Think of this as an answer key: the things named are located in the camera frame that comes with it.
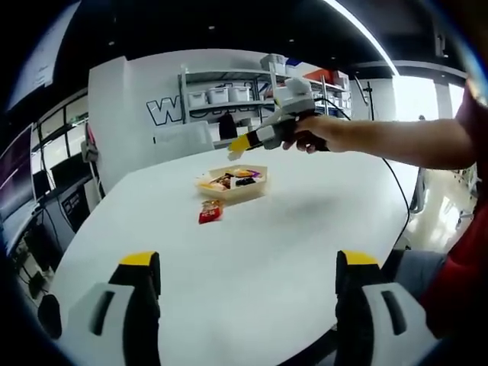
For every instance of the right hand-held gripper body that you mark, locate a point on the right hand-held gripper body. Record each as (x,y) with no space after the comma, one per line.
(297,104)

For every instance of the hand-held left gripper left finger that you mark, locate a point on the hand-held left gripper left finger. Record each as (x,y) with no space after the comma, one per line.
(121,324)

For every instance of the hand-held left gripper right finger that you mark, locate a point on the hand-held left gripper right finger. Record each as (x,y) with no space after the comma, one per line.
(371,324)

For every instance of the cream paper food container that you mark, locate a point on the cream paper food container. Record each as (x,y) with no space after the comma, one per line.
(248,192)

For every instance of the pile of mixed food packets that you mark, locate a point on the pile of mixed food packets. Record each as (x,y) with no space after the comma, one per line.
(228,181)

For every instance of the small red food packet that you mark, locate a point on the small red food packet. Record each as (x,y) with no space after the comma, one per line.
(209,215)

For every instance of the person's right hand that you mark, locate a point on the person's right hand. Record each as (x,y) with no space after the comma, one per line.
(324,131)

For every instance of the black bag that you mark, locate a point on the black bag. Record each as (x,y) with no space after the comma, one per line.
(227,127)

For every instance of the row of white storage bins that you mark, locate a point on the row of white storage bins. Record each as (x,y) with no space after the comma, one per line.
(217,95)

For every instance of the person's legs in jeans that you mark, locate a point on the person's legs in jeans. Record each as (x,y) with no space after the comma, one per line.
(415,270)

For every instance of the black oval pad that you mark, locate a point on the black oval pad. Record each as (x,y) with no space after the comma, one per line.
(49,316)

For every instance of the frosted white panel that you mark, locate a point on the frosted white panel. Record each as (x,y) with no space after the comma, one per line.
(183,139)

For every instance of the grey metal shelving rack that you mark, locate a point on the grey metal shelving rack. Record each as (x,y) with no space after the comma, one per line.
(183,103)

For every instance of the linear ceiling light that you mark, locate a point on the linear ceiling light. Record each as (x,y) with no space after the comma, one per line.
(366,26)

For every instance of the person's red shirt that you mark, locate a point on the person's red shirt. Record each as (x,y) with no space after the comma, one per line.
(465,274)

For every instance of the grey counter desk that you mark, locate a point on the grey counter desk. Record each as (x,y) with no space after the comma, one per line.
(76,207)

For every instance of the black computer monitor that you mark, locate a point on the black computer monitor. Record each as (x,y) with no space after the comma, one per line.
(41,183)
(66,169)

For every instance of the hanging grey pink bag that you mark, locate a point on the hanging grey pink bag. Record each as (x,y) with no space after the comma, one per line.
(91,150)

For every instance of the large screen on stand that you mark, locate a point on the large screen on stand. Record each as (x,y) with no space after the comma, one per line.
(17,179)

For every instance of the hanging projection screen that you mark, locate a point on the hanging projection screen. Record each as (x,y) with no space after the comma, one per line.
(38,65)

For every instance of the black camera stand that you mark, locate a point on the black camera stand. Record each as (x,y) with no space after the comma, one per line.
(369,103)

